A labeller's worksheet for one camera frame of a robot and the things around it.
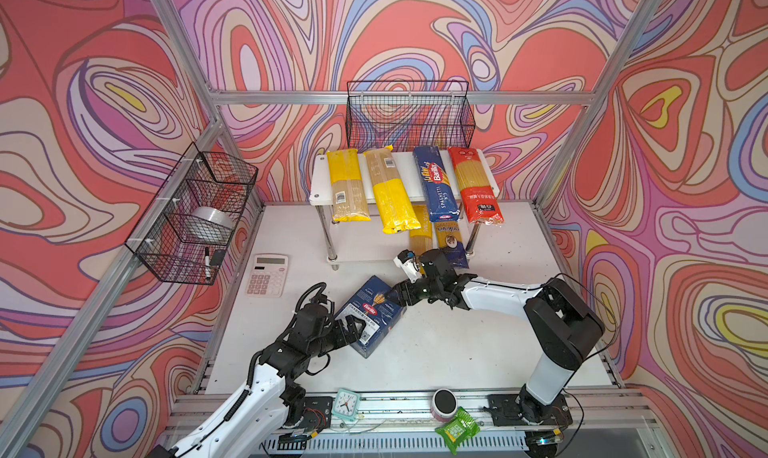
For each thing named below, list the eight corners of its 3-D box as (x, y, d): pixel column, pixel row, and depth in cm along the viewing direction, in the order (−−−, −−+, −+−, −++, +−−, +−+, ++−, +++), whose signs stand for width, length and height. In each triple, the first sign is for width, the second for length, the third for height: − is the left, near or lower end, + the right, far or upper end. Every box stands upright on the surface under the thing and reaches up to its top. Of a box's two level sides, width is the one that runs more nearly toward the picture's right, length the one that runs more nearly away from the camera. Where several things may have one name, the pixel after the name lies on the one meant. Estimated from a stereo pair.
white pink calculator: (247, 297, 96) (242, 291, 93) (259, 261, 105) (255, 254, 102) (283, 297, 96) (280, 291, 93) (292, 261, 105) (289, 254, 102)
